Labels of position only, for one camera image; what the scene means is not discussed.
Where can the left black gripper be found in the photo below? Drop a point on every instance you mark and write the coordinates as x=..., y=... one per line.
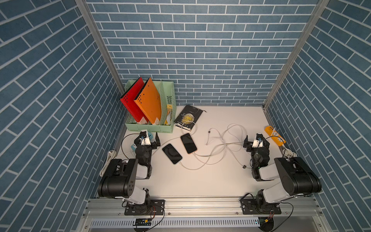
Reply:
x=153, y=145

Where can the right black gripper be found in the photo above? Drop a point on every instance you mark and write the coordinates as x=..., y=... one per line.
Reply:
x=249, y=146

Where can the black smartphone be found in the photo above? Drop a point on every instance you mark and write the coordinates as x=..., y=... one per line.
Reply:
x=173, y=155

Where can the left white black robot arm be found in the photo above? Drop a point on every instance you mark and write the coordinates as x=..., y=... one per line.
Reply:
x=118, y=176

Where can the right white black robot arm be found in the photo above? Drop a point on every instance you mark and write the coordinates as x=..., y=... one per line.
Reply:
x=296, y=177

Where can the blue power strip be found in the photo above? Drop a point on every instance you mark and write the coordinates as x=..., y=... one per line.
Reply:
x=134, y=146

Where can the orange power strip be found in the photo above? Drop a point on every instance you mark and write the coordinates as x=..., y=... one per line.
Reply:
x=275, y=136

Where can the orange folder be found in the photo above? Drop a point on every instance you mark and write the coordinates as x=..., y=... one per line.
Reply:
x=149, y=101

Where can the black book gold emblem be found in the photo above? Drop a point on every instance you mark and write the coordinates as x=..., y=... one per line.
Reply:
x=188, y=117

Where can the red folder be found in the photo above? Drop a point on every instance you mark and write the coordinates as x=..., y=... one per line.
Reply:
x=128, y=100

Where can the mint green file organizer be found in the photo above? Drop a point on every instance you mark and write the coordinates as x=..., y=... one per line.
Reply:
x=168, y=103

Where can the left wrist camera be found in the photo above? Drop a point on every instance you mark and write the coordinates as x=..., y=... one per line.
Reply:
x=144, y=138

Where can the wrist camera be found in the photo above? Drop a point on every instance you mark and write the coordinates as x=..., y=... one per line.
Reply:
x=258, y=141
x=144, y=138

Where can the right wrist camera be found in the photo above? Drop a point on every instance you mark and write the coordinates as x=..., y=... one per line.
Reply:
x=258, y=141

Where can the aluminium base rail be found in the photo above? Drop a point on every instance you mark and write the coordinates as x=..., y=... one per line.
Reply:
x=202, y=207

